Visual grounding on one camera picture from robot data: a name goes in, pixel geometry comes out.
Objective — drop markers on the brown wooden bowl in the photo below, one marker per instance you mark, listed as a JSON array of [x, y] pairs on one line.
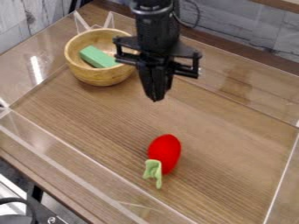
[[96, 76]]

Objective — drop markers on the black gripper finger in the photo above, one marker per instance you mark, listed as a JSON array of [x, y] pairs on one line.
[[145, 75], [164, 79]]

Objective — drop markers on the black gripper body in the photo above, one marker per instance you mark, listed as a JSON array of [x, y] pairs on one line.
[[156, 45]]

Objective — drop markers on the green rectangular block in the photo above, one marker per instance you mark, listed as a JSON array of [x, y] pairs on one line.
[[97, 58]]

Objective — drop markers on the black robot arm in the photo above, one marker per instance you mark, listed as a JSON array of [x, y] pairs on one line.
[[155, 5]]

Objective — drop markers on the black table leg bracket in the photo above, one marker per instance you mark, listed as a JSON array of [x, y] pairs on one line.
[[51, 212]]

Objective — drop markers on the red plush radish toy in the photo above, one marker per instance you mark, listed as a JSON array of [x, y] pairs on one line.
[[163, 155]]

